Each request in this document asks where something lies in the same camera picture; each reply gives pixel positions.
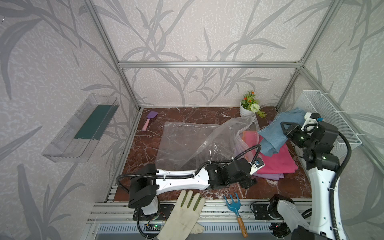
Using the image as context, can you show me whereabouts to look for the white gardening glove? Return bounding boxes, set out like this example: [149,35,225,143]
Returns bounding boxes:
[157,190,206,240]

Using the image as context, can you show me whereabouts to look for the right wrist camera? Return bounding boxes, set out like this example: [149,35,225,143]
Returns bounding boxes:
[301,113,324,133]

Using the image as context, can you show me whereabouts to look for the white wire mesh basket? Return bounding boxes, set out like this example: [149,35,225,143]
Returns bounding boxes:
[294,90,362,150]

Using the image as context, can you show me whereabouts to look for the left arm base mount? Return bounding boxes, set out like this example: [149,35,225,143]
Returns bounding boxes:
[133,204,175,221]

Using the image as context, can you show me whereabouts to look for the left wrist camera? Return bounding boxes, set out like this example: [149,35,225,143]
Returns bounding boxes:
[250,158,265,175]

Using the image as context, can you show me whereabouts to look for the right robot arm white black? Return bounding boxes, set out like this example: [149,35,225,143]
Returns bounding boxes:
[277,122,352,240]

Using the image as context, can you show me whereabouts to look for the clear plastic vacuum bag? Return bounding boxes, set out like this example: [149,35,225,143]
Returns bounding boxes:
[155,116,260,171]

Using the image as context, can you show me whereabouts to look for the white pot artificial plant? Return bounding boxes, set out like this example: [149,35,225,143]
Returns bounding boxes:
[240,91,267,118]

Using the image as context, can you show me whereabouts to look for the lilac trousers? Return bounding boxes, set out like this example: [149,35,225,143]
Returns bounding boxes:
[253,174,285,181]

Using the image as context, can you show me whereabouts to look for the purple spatula left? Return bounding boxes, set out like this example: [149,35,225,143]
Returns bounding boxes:
[142,111,158,132]

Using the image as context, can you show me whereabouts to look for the aluminium frame rail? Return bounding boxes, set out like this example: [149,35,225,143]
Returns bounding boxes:
[118,61,302,69]

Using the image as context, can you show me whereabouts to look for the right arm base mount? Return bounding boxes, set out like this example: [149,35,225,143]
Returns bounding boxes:
[249,193,313,238]

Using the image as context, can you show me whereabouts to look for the pink garment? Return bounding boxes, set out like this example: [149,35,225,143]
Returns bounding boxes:
[242,131,298,174]

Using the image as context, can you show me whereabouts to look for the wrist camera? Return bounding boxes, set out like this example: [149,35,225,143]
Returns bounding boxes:
[250,158,265,175]
[301,113,324,133]

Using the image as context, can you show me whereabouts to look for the blue hand rake wooden handle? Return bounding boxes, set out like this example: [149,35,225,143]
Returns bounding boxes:
[225,193,249,238]

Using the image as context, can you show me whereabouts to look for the clear plastic wall shelf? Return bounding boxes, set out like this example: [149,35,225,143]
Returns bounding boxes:
[42,94,120,163]

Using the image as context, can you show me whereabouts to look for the grey-blue garment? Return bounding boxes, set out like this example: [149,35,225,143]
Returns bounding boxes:
[259,108,306,157]

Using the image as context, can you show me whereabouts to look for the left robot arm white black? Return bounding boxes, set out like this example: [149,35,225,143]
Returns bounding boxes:
[129,158,265,216]

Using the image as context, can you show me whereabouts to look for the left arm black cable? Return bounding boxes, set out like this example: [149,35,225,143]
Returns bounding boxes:
[115,144,262,239]

